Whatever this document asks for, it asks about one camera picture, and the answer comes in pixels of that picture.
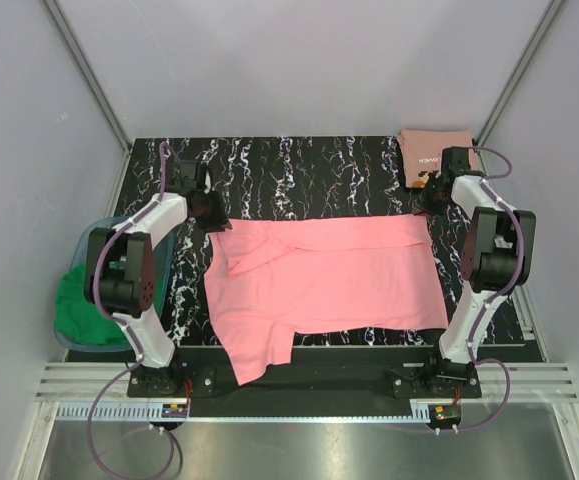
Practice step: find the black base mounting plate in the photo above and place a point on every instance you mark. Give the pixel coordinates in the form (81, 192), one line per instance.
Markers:
(360, 378)

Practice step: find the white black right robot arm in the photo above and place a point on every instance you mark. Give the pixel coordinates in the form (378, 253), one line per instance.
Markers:
(496, 258)

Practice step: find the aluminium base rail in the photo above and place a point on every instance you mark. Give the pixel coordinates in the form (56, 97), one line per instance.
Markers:
(530, 382)

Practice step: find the left aluminium frame post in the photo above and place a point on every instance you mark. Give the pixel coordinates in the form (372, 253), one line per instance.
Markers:
(68, 36)

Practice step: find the white slotted cable duct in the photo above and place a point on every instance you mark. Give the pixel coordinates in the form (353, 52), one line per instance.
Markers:
(203, 412)

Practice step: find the right aluminium frame post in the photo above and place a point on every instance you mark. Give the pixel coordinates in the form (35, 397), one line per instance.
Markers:
(545, 25)

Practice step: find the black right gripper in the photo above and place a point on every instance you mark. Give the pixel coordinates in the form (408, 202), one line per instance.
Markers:
(427, 209)

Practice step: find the folded dusty pink printed t-shirt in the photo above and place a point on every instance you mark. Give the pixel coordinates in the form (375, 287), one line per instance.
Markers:
(422, 152)

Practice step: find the aluminium frame post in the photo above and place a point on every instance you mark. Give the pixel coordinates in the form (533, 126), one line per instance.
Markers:
(68, 36)
(545, 25)

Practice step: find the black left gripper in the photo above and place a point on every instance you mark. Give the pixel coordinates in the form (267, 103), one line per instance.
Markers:
(220, 221)

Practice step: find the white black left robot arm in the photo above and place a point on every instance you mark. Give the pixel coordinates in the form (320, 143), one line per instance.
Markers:
(120, 275)

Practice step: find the green t-shirt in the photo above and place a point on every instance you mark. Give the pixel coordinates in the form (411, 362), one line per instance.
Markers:
(80, 320)

